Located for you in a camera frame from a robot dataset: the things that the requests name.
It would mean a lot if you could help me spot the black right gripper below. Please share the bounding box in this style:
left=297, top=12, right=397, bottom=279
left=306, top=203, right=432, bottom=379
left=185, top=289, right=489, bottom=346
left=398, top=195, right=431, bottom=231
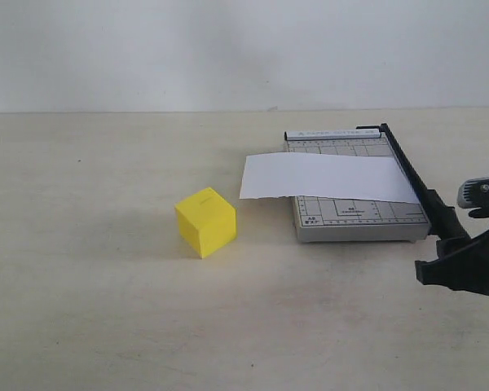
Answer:
left=415, top=211, right=489, bottom=297

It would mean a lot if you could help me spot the white paper sheet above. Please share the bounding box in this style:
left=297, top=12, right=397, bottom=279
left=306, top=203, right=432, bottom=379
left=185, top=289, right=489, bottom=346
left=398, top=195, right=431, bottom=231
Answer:
left=240, top=152, right=419, bottom=204

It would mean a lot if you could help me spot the yellow foam cube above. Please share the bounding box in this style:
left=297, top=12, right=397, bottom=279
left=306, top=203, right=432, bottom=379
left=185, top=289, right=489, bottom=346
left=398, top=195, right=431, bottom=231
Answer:
left=174, top=187, right=237, bottom=258

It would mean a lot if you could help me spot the black cutter blade arm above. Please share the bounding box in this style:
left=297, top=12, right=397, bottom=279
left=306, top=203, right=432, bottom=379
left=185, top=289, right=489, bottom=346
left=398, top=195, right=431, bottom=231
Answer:
left=355, top=123, right=470, bottom=241

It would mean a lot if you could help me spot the grey paper cutter base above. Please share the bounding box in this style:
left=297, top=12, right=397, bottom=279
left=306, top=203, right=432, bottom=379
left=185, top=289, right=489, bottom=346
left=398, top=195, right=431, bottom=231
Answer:
left=284, top=125, right=430, bottom=243

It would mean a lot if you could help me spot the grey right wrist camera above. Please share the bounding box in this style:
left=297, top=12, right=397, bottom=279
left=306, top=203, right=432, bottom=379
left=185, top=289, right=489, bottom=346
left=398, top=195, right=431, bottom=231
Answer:
left=457, top=177, right=489, bottom=219

